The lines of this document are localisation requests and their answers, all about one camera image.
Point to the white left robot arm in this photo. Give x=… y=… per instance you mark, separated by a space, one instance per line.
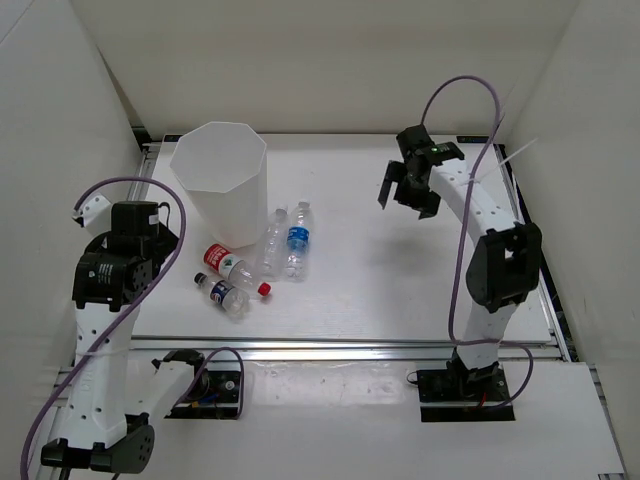
x=101 y=430

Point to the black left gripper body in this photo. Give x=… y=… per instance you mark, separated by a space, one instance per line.
x=165 y=241

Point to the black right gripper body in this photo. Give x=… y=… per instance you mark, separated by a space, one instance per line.
x=418 y=184

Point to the aluminium table frame rail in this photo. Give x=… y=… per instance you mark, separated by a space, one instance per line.
x=329 y=360

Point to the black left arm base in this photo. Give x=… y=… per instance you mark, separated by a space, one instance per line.
x=219 y=395

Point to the white octagonal plastic bin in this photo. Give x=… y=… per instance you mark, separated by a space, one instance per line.
x=222 y=166

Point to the red label plastic bottle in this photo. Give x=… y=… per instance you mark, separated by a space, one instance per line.
x=236 y=270

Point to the dark blue label bottle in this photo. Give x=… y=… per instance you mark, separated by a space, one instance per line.
x=233 y=300

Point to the clear unlabelled plastic bottle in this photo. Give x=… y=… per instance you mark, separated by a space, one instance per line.
x=270 y=260

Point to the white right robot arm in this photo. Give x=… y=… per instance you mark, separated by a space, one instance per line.
x=504 y=267

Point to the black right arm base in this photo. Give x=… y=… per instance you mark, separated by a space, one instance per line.
x=442 y=401

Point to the light blue label bottle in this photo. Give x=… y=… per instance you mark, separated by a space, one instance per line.
x=298 y=240

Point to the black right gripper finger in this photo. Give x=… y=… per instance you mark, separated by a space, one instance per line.
x=426 y=202
x=395 y=174

